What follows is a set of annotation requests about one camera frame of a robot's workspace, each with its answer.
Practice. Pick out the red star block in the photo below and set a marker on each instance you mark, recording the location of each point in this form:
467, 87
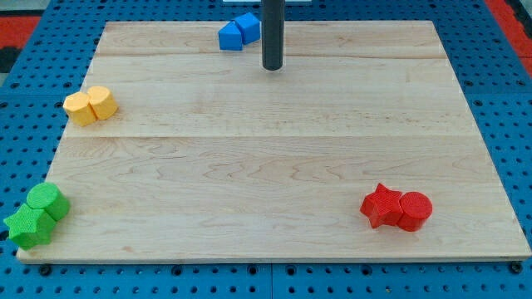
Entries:
382, 206

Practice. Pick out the light wooden board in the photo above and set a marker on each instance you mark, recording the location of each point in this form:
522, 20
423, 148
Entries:
212, 159

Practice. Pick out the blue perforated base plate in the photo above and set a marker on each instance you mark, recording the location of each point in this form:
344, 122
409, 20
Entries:
489, 43

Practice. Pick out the red cylinder block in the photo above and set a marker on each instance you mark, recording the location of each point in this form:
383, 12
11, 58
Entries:
417, 208

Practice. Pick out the green star block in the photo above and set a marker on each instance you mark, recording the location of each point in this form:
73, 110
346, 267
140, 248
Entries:
29, 227

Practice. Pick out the yellow cylinder block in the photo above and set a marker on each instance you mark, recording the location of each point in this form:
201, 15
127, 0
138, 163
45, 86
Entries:
102, 102

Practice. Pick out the blue triangular prism block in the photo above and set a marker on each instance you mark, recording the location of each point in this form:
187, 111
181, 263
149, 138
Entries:
230, 37

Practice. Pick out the yellow hexagon block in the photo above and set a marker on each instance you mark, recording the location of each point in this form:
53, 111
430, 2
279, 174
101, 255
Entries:
77, 107

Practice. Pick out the blue cube block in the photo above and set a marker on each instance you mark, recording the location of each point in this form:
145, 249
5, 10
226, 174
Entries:
249, 27

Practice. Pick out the black cylindrical robot arm rod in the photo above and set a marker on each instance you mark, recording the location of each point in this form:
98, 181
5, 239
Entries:
273, 16

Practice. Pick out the green cylinder block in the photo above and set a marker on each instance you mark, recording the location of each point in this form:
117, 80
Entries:
48, 196

